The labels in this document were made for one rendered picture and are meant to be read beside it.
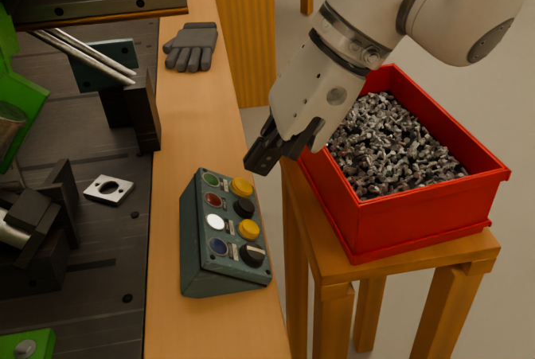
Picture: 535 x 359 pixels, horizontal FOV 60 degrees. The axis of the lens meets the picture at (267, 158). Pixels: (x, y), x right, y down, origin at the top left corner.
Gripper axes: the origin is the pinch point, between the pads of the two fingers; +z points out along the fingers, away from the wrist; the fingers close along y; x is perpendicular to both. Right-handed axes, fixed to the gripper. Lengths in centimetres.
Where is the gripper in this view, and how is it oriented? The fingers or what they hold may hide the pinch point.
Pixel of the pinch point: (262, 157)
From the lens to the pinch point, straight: 54.5
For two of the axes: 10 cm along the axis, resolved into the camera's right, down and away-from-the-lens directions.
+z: -5.3, 7.1, 4.6
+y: -1.6, -6.2, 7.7
